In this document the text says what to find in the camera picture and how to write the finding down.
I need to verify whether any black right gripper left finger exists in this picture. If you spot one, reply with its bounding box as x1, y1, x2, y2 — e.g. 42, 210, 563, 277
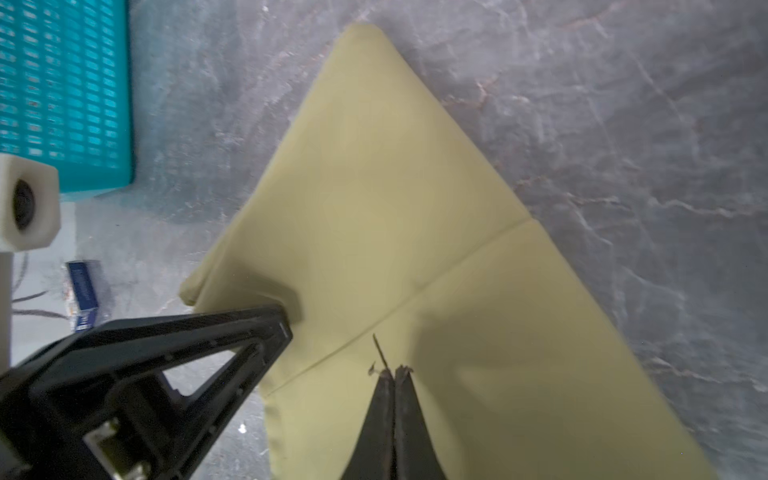
341, 369, 396, 480

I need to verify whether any olive green skirt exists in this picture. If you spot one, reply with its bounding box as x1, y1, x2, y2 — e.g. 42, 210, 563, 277
179, 24, 715, 479

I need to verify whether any teal plastic basket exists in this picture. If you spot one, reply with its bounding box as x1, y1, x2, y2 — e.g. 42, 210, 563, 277
1, 0, 134, 195

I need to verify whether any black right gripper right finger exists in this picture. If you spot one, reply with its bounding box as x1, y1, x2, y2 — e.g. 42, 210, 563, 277
394, 366, 446, 480

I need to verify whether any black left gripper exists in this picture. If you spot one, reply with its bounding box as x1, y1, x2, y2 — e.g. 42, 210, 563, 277
1, 305, 292, 479

